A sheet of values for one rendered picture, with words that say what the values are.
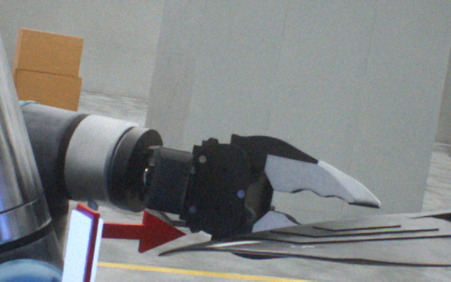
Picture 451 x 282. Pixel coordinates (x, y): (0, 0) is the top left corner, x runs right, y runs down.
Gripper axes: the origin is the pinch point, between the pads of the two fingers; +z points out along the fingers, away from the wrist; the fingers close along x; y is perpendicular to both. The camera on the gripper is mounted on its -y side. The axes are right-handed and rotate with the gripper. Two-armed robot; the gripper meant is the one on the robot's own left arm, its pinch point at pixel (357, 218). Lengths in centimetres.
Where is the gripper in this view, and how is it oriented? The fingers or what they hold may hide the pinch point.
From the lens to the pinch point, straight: 70.6
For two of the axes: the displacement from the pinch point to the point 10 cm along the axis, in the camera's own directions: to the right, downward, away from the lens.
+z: 9.2, 1.8, -3.4
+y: 3.3, 0.8, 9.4
